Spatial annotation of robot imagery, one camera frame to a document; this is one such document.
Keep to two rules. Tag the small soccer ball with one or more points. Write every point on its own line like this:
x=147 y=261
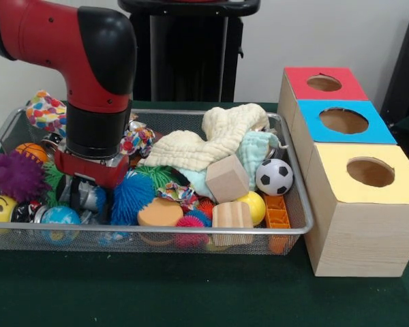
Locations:
x=274 y=177

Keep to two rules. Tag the yellow tennis ball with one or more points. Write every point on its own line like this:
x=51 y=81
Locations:
x=255 y=207

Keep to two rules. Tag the blue globe ball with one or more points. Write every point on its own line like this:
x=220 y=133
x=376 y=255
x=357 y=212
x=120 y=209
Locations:
x=61 y=216

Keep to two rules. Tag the plain wooden cube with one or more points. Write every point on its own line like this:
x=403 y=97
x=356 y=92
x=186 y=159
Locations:
x=226 y=180

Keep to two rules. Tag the mint green waffle cloth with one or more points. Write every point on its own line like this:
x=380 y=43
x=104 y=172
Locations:
x=255 y=153

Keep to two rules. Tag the cream waffle cloth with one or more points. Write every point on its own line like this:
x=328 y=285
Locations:
x=191 y=150

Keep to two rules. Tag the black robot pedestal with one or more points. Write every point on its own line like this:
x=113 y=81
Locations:
x=191 y=61

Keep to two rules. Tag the shallow clear mesh bin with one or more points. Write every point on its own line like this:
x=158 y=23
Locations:
x=105 y=243

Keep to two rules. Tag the purple spiky toy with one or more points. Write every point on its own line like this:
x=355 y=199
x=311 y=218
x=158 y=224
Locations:
x=17 y=177

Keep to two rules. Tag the black chair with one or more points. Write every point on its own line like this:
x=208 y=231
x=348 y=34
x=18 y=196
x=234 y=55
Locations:
x=405 y=68

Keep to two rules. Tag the large blue spiky ball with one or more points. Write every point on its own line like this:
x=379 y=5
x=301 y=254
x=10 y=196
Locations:
x=129 y=201

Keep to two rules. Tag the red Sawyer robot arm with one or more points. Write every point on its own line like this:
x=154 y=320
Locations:
x=88 y=68

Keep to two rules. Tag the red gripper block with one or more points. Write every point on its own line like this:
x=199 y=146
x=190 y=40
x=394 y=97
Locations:
x=95 y=170

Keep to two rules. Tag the yellow smiley ball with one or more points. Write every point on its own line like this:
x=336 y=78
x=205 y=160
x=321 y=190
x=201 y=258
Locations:
x=0 y=209

